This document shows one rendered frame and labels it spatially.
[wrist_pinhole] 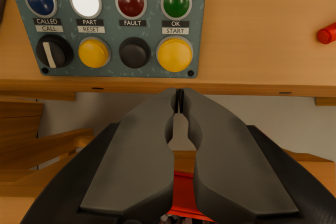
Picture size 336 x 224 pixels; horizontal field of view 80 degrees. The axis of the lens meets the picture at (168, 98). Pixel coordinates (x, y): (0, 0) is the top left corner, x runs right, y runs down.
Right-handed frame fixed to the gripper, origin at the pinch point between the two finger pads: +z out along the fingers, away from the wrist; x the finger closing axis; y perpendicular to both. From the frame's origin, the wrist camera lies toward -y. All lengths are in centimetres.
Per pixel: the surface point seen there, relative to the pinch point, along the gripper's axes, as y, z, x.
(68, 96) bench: 48, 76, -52
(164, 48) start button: -0.9, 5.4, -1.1
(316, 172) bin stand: 18.4, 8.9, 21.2
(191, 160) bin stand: 17.3, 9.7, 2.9
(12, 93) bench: 28, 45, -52
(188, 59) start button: 0.0, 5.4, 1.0
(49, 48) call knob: -0.7, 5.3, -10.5
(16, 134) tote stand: 59, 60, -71
